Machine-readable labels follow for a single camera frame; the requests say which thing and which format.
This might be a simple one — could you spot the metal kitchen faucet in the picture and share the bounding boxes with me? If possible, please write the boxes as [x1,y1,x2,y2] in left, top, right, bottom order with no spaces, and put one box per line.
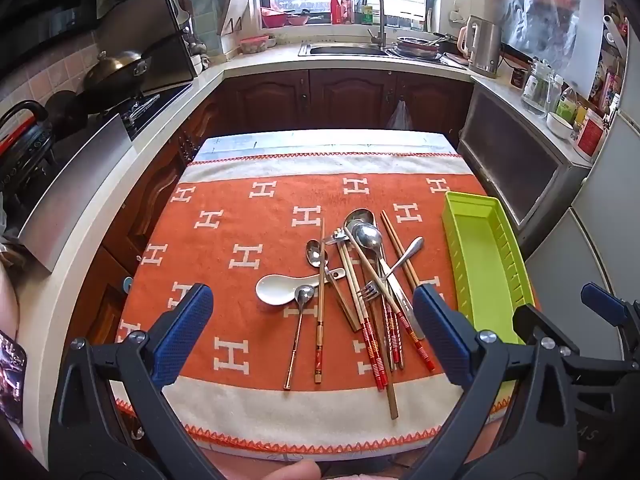
[361,0,388,50]

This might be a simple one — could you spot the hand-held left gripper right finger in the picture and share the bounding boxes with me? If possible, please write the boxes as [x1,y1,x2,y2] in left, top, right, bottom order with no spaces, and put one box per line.
[400,282,585,480]

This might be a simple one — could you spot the metal fork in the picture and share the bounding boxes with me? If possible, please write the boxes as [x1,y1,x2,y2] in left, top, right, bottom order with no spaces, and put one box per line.
[357,236,426,303]

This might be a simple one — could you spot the white bowl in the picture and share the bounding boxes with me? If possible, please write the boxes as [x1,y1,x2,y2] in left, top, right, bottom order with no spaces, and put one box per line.
[546,111,575,141]

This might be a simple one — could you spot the stainless kitchen sink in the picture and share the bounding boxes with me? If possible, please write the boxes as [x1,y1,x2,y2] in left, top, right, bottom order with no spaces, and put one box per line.
[298,41,396,58]

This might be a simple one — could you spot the hanging plastic bag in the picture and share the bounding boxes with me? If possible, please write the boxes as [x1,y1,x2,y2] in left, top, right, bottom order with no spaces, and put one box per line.
[385,100,415,131]

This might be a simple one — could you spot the plastic food container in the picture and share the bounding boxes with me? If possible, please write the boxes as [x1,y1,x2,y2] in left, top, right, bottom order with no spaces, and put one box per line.
[239,35,271,55]

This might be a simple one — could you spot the green plastic utensil tray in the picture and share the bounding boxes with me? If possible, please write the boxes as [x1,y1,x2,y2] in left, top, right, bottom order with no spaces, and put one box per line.
[441,191,537,408]

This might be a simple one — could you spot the stainless electric kettle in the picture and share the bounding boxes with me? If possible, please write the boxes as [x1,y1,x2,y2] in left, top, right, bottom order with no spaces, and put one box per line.
[460,14,502,79]

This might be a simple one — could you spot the shiny wall foil sheet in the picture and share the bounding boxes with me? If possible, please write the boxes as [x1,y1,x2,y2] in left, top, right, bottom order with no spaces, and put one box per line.
[500,0,606,86]

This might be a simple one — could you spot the white refrigerator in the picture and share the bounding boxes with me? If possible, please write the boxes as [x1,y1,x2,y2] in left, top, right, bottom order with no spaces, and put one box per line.
[522,95,640,321]

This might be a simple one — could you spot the light blue grid table cover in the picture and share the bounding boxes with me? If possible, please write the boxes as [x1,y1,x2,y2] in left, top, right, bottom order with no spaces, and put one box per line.
[192,130,458,163]

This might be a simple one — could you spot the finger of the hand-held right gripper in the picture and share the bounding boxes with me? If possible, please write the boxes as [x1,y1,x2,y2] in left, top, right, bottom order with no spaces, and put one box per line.
[581,282,640,346]
[512,304,568,356]

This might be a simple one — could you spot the green label jar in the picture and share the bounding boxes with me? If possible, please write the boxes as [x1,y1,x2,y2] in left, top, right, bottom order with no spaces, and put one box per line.
[556,86,578,123]

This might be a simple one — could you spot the stack of dishes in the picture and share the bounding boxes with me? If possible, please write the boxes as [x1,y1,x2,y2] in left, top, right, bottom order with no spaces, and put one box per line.
[390,35,443,59]

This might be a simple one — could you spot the clear glass jar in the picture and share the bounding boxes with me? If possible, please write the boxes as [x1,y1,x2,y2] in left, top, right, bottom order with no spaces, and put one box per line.
[521,57,556,116]

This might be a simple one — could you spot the dark wok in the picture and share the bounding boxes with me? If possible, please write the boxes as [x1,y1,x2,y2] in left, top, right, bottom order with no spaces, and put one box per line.
[82,50,153,92]

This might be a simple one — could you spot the large metal spoon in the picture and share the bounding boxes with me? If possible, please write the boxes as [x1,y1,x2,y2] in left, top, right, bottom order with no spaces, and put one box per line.
[322,207,377,247]
[350,222,406,371]

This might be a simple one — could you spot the black pressure cooker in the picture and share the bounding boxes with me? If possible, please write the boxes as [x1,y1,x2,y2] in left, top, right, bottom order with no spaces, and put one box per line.
[0,100,56,196]

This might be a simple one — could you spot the stainless range hood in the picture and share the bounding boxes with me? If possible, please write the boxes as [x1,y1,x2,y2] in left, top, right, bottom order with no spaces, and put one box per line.
[97,0,201,96]

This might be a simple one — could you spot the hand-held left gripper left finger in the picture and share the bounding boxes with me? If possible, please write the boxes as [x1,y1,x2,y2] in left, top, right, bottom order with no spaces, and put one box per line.
[47,282,223,480]

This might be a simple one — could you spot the plain wooden chopstick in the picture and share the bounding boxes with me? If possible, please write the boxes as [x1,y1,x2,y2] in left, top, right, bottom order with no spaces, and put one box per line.
[327,270,362,333]
[370,270,400,420]

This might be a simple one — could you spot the red container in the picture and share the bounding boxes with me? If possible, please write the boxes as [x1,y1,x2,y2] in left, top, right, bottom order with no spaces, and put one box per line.
[572,107,608,161]

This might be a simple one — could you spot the orange printed blanket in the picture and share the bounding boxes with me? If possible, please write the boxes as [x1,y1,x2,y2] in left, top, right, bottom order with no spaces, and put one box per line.
[114,152,541,461]

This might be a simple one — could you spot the stainless steel panel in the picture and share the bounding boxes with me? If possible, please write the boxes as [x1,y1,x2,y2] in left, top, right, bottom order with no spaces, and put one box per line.
[17,112,133,273]

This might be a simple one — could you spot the metal table knife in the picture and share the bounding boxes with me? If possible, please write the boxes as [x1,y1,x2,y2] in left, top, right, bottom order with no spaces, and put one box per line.
[377,255,426,341]

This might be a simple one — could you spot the white ceramic spoon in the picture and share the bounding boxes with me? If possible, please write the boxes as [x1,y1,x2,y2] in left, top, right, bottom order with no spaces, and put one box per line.
[255,269,347,307]

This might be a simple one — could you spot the group of wooden chopsticks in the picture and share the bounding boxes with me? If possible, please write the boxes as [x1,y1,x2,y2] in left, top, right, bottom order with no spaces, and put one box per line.
[314,217,327,385]

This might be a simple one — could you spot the dark printed card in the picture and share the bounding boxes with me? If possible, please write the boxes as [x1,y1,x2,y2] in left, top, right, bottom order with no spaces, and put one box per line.
[0,330,27,423]

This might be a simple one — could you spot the black gas stove top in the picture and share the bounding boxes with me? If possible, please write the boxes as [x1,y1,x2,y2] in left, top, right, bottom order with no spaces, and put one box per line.
[120,82,193,141]

